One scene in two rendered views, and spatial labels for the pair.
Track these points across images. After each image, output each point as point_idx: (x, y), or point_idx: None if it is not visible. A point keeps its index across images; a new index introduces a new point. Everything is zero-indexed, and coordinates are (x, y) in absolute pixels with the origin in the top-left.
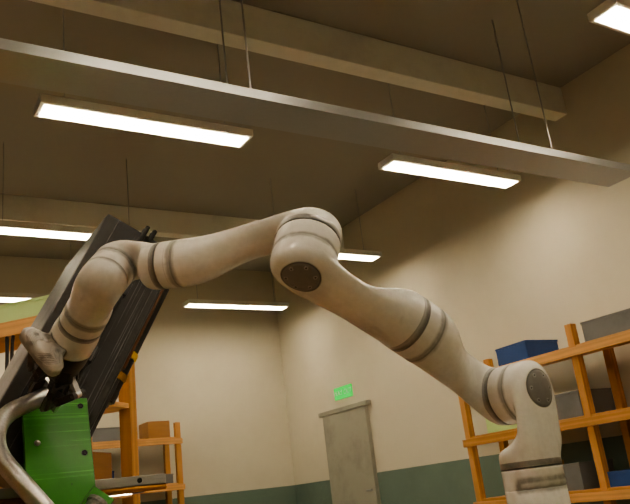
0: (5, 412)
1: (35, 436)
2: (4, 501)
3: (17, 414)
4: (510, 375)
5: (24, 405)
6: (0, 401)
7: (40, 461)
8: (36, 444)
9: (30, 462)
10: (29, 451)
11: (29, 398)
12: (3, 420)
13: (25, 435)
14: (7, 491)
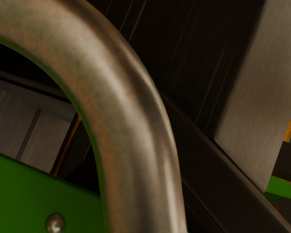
0: (110, 79)
1: (77, 229)
2: (63, 151)
3: (93, 140)
4: None
5: (118, 187)
6: (250, 190)
7: None
8: (49, 218)
9: (9, 176)
10: (41, 188)
11: (146, 228)
12: (71, 51)
13: (95, 200)
14: (76, 162)
